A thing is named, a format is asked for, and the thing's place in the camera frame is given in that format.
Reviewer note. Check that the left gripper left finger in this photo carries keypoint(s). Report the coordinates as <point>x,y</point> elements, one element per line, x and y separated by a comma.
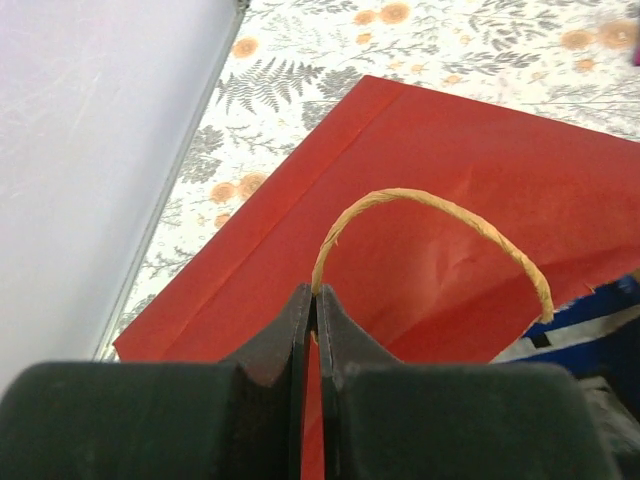
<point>239,418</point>

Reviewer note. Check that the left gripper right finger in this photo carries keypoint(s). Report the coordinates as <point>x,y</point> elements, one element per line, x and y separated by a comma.
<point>387,419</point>

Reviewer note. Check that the red paper bag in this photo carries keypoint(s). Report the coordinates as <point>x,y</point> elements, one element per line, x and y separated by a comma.
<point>446,227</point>

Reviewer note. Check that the blue Doritos chip bag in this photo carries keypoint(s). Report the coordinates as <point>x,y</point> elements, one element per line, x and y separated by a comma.
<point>594,334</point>

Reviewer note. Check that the floral table mat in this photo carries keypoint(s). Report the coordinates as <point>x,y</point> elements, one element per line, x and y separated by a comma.
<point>292,61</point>

